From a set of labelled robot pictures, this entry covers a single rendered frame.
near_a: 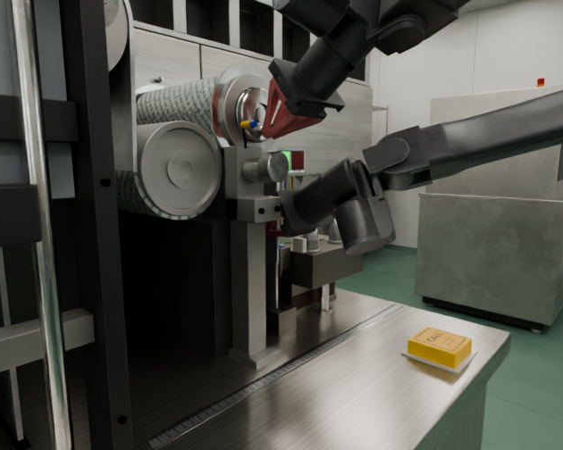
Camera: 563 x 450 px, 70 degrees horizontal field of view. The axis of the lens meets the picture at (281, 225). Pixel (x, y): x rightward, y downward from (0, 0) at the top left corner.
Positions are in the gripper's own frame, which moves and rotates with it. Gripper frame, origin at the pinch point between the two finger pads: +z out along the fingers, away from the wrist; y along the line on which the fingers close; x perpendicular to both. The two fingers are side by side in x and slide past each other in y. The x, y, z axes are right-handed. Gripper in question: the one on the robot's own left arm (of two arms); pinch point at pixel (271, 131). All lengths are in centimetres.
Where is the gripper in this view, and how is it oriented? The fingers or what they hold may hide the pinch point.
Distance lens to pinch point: 57.8
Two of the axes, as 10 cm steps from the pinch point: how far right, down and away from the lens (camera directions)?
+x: -4.6, -8.4, 2.8
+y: 6.7, -1.2, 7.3
